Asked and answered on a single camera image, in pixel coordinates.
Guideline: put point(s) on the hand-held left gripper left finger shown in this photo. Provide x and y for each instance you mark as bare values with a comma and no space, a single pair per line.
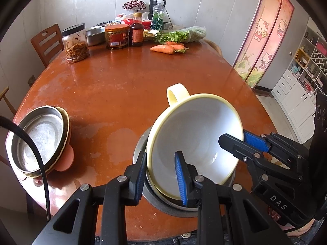
139,181

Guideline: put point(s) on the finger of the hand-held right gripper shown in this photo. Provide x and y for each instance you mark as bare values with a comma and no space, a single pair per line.
231,144
255,140

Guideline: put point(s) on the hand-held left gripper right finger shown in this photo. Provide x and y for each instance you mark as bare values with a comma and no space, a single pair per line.
182,181

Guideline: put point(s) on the metal bowl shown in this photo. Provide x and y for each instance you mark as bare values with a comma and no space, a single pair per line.
163,204

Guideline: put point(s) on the yellow shell-shaped plate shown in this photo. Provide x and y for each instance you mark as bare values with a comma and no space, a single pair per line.
67,126

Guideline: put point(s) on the round metal pan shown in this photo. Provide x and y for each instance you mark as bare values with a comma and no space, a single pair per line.
38,137

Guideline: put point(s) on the person's right hand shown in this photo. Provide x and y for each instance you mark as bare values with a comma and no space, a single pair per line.
299,229

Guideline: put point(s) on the white shelf cabinet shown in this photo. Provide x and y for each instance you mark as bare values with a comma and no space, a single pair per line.
293,91

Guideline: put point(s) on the orange plate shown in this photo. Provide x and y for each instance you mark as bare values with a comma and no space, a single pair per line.
65,160

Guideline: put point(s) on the curved light wooden chair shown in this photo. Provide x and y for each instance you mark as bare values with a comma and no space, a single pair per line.
216,47
6,102

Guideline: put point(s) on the small carrot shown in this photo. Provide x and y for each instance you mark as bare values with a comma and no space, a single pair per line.
175,43
180,48

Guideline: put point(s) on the pink cartoon cat door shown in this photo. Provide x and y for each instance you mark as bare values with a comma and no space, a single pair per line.
265,30

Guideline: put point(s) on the large carrot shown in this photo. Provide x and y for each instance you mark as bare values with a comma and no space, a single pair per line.
162,49

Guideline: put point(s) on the bag of green vegetables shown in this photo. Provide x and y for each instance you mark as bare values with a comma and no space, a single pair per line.
184,34

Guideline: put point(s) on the dark sauce bottle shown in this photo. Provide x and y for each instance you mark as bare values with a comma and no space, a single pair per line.
136,34

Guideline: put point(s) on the clear plastic bottle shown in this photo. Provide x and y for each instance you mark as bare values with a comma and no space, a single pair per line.
158,17

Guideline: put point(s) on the red-lidded pickle jar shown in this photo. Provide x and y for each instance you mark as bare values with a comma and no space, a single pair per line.
117,37

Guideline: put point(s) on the clear jar with black lid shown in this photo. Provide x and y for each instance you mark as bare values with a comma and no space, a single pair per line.
75,46

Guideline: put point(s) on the metal basin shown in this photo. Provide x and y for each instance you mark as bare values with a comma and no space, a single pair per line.
95,37

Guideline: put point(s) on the black thermos flask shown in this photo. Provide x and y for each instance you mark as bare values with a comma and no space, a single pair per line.
154,2

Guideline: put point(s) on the white plastic bag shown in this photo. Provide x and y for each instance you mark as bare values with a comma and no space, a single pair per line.
127,17

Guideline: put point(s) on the brown slatted wooden chair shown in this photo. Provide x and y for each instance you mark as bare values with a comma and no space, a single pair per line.
47,43

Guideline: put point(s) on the red flower ornament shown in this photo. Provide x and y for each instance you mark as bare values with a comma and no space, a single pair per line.
134,5

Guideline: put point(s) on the wall socket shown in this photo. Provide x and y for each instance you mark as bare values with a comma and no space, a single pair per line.
31,81

